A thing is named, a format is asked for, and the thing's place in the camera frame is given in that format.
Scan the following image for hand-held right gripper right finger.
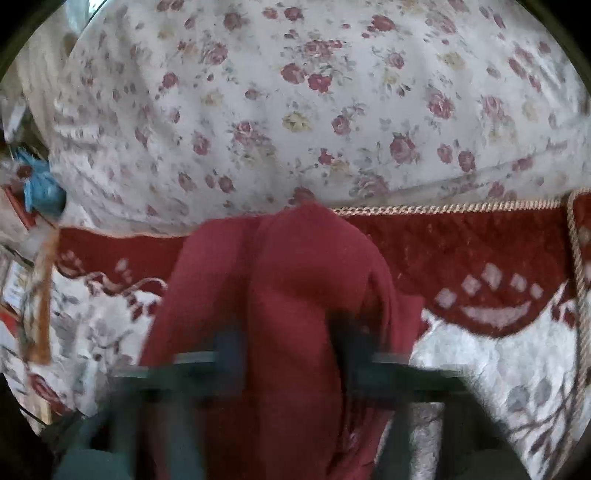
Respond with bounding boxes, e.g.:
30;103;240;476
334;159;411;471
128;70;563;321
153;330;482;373
330;314;532;480

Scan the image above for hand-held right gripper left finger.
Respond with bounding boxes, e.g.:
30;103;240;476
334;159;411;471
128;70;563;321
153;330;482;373
53;323;247;480

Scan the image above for dark red knit garment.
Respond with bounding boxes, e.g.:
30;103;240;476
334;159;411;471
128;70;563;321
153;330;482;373
139;200;426;480

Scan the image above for red white patterned bedspread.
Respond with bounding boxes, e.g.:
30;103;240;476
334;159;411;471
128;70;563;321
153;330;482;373
0;188;591;480

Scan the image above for white floral bed sheet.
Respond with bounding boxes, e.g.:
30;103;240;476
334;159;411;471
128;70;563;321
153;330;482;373
18;0;588;234

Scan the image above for blue cloth item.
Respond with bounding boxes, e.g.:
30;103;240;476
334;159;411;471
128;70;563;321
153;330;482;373
11;148;68;219

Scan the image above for cream cloth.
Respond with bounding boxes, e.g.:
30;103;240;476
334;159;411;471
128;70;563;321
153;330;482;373
14;28;77;141

